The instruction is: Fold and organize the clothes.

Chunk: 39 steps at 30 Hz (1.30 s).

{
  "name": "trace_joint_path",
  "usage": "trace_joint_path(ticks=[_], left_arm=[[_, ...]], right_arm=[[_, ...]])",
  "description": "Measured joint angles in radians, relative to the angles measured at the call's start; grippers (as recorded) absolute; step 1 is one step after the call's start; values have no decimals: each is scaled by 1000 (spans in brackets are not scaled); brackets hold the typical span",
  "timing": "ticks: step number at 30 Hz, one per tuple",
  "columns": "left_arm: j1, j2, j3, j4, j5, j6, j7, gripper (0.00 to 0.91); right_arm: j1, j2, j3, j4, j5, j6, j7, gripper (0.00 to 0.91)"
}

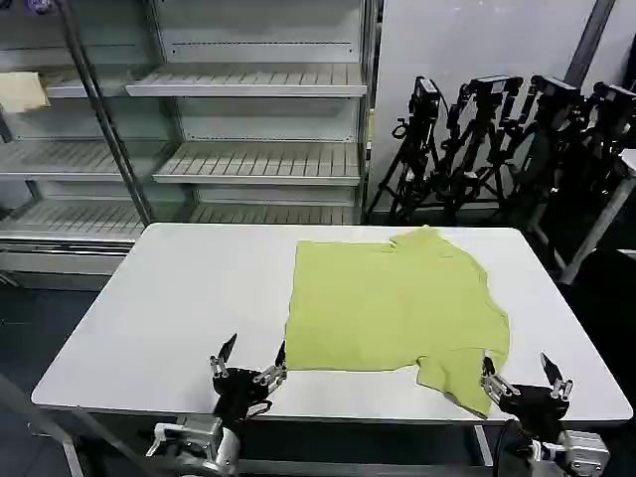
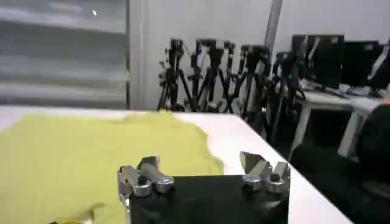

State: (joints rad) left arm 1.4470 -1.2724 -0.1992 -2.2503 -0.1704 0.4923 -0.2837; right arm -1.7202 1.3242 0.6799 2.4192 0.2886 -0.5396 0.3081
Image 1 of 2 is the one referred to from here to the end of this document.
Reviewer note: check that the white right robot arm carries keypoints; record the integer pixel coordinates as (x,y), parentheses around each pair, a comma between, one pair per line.
(581,452)

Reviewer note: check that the black tripod with camera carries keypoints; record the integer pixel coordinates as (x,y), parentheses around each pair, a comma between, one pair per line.
(492,87)
(425,99)
(616,97)
(554,92)

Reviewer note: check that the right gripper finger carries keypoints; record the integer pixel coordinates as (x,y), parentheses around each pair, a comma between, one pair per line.
(552,373)
(493,380)

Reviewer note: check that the slanted steel pole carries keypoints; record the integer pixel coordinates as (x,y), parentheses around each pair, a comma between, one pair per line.
(101,99)

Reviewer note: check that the beige cardboard sheet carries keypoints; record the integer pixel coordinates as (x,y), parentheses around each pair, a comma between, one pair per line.
(22,92)

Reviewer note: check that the purple item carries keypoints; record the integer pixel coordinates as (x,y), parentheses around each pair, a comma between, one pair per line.
(37,5)

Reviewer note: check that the slanted grey blurry bar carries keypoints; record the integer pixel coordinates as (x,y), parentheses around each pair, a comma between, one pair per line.
(17,393)

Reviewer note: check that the empty grey slatted shelf rack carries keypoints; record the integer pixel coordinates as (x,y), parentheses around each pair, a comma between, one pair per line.
(258,84)

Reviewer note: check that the metal table frame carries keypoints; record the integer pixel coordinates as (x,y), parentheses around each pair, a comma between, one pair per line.
(483,444)

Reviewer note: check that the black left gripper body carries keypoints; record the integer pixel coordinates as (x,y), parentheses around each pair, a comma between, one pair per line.
(241,392)

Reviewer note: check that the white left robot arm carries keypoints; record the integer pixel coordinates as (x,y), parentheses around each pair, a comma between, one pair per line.
(223,447)

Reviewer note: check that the slanted grey wall beam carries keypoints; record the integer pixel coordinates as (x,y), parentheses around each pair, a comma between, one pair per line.
(591,40)

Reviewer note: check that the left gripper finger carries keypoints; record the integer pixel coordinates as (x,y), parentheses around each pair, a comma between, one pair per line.
(221,360)
(279,363)

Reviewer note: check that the grey-legged side table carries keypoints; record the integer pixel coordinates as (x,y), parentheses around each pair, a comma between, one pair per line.
(597,229)

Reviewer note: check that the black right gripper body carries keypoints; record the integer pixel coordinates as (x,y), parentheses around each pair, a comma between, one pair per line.
(534,407)

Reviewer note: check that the yellow-green shirt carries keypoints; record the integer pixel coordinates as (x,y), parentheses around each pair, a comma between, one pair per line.
(387,308)

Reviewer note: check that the glass-fronted grey shelf rack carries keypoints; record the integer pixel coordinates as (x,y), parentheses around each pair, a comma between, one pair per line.
(59,159)

